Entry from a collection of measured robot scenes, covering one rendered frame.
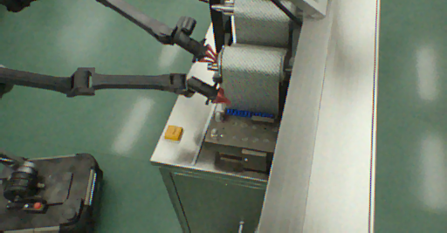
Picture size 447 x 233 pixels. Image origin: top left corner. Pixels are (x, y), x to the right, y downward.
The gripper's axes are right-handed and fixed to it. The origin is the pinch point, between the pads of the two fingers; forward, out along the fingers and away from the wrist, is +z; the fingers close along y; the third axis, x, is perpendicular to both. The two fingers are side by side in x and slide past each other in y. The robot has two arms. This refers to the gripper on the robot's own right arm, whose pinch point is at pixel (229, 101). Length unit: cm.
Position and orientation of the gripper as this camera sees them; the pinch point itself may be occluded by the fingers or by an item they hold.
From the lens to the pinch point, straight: 179.2
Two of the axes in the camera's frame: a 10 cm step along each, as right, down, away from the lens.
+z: 8.8, 4.5, 1.8
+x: 4.1, -5.1, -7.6
